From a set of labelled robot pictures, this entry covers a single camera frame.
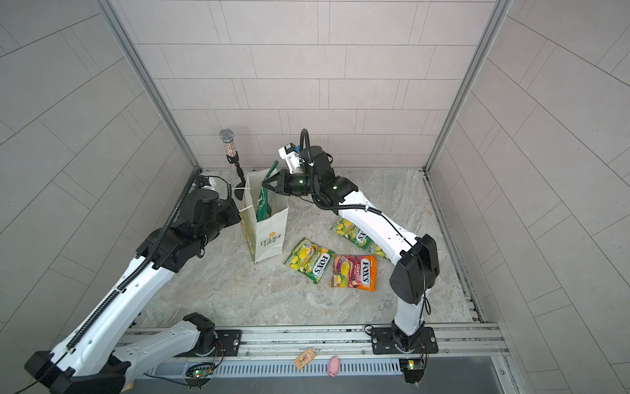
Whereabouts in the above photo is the right green circuit board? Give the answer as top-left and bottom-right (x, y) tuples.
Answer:
(399, 359), (427, 384)

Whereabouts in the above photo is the wooden mousetrap on rail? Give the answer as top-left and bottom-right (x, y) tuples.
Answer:
(294, 347), (317, 371)

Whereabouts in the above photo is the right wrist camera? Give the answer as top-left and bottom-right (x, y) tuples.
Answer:
(278, 143), (302, 174)

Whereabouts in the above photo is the green circuit board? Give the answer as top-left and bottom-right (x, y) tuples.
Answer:
(399, 359), (427, 384)
(185, 362), (216, 389)

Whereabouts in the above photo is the white illustrated paper bag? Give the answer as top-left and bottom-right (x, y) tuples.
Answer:
(234, 168), (289, 264)

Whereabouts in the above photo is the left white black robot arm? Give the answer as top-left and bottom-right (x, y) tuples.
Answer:
(25, 187), (241, 393)

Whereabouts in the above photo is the left green circuit board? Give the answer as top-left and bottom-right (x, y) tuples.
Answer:
(185, 362), (216, 389)

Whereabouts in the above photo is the silver microphone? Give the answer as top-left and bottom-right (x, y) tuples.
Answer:
(219, 129), (238, 158)

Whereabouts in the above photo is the orange Fox's candy bag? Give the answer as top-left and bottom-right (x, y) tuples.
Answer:
(331, 254), (377, 292)

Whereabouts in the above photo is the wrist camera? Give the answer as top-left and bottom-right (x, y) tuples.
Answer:
(195, 175), (218, 190)
(278, 143), (302, 174)

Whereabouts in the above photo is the green Fox's candy bag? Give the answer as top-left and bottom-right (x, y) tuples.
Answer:
(369, 243), (389, 259)
(331, 218), (373, 251)
(284, 238), (335, 284)

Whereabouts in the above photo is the dark green Real crisps bag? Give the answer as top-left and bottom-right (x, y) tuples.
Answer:
(256, 160), (279, 223)

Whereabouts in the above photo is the pink pig toy on rail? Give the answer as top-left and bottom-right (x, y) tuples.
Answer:
(327, 356), (341, 378)

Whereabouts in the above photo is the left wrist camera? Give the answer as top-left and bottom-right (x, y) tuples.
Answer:
(195, 175), (218, 190)

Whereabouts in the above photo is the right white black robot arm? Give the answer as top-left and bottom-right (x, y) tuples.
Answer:
(262, 143), (440, 353)

